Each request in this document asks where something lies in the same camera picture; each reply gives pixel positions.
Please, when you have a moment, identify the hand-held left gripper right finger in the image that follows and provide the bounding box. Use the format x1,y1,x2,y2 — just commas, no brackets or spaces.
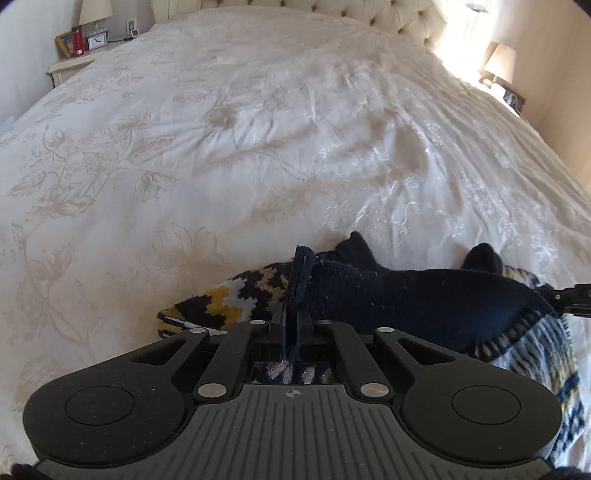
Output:
296,313,462,400

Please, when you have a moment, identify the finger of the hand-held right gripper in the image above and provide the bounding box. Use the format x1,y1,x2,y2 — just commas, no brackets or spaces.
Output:
538,285,591,319

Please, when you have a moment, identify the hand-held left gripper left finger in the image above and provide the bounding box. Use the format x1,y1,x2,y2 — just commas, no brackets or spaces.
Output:
128,313,289,400

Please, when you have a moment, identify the navy yellow white patterned sweater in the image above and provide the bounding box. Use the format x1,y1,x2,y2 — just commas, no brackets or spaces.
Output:
156,231,583,464

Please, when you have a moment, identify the white floral bedspread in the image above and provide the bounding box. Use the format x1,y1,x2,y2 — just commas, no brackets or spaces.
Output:
0,9,591,472

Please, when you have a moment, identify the table lamp with beige shade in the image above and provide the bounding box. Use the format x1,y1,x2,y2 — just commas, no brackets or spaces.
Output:
482,41,517,88

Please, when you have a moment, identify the cream tufted headboard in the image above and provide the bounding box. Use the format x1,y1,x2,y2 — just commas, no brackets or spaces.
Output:
152,0,450,52

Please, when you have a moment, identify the cream wooden nightstand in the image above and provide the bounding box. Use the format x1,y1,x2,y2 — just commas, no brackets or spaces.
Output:
46,44,112,89

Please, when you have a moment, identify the table lamp with white shade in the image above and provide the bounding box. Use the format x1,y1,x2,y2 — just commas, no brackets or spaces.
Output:
78,0,114,29

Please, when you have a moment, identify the dark picture frame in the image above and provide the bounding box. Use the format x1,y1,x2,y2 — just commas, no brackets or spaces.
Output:
502,89,527,114

